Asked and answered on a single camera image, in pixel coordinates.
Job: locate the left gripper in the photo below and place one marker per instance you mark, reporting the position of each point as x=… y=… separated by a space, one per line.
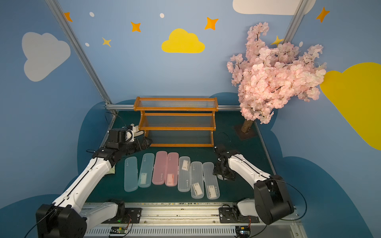
x=138 y=143

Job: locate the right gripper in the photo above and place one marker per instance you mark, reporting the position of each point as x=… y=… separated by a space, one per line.
x=222 y=171

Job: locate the clear pencil case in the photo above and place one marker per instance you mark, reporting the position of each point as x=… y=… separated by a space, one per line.
x=196 y=180
x=210 y=181
x=222 y=177
x=184 y=174

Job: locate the pink pencil case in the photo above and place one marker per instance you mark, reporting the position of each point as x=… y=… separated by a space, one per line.
x=172 y=169
x=159 y=170

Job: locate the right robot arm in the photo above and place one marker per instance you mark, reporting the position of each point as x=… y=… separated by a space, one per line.
x=271 y=202

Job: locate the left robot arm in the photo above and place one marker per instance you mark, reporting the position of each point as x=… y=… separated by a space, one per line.
x=64 y=218

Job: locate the orange three-tier shelf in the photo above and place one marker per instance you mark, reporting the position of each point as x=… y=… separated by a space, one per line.
x=178 y=128

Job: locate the right blue pencil case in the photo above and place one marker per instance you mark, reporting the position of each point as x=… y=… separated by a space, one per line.
x=146 y=170

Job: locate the blue pencil case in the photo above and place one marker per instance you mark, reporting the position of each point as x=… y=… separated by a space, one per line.
x=131 y=174
x=146 y=170

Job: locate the left blue pencil case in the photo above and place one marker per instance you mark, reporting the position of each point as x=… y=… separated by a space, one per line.
x=131 y=174

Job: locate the white cotton work glove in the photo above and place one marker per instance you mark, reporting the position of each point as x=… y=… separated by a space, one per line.
x=140 y=133

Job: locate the green black work glove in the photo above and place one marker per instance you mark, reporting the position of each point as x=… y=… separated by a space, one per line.
x=111 y=171

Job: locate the right circuit board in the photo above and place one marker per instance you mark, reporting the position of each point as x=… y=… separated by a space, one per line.
x=242 y=232

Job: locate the circuit board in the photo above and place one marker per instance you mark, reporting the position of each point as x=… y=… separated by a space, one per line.
x=118 y=230
x=242 y=232

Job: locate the left circuit board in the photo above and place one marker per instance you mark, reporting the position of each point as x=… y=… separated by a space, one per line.
x=118 y=230

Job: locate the pink cherry blossom tree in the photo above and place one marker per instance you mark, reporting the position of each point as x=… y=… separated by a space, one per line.
x=267 y=78

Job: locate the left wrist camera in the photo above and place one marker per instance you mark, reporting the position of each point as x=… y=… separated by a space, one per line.
x=131 y=132

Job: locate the aluminium back rail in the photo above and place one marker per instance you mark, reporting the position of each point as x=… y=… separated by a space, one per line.
x=127 y=107

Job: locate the aluminium rail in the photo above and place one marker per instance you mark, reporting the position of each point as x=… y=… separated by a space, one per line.
x=185 y=220
x=127 y=107

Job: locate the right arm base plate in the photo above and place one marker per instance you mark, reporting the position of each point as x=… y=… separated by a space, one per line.
x=232 y=215

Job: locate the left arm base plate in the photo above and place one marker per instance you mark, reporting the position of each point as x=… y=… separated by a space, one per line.
x=130 y=215

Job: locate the aluminium front rail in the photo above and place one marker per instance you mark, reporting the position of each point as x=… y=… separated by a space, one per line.
x=185 y=220

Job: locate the aluminium frame post left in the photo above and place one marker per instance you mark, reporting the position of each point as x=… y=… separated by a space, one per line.
x=59 y=15

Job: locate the aluminium frame post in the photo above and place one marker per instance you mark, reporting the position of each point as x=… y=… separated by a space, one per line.
x=59 y=15
x=296 y=20

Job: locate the aluminium frame post right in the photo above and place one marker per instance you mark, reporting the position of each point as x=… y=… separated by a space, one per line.
x=296 y=20

